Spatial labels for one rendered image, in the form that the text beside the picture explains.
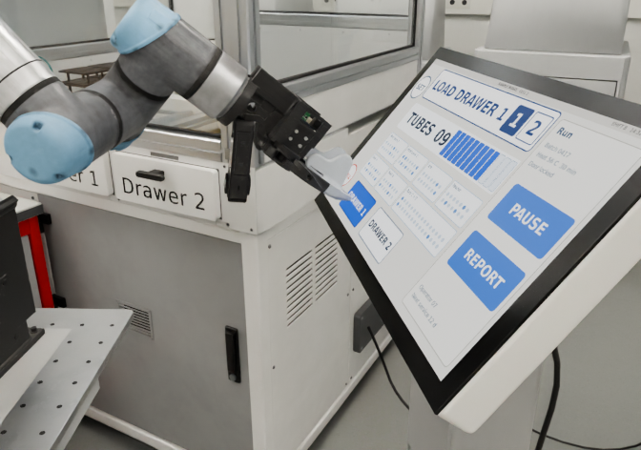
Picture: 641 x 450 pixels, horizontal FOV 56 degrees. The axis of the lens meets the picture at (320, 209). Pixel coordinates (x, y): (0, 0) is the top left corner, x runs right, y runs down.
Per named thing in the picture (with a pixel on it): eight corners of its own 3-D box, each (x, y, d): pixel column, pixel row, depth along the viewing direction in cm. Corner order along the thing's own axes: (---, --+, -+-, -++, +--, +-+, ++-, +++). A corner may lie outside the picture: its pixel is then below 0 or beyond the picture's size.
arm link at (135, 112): (44, 129, 71) (89, 65, 66) (95, 102, 81) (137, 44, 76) (95, 174, 73) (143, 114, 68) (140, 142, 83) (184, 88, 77)
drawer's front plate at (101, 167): (108, 196, 140) (102, 151, 135) (27, 177, 153) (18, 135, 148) (113, 194, 141) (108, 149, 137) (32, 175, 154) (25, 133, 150)
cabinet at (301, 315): (273, 524, 152) (261, 236, 123) (11, 396, 198) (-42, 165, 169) (408, 338, 229) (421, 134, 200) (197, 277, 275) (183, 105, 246)
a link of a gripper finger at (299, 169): (333, 188, 77) (279, 148, 74) (325, 196, 78) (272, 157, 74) (325, 176, 82) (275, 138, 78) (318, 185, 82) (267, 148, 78)
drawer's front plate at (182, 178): (216, 221, 125) (213, 172, 121) (115, 198, 138) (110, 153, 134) (221, 218, 127) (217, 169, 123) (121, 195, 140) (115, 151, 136)
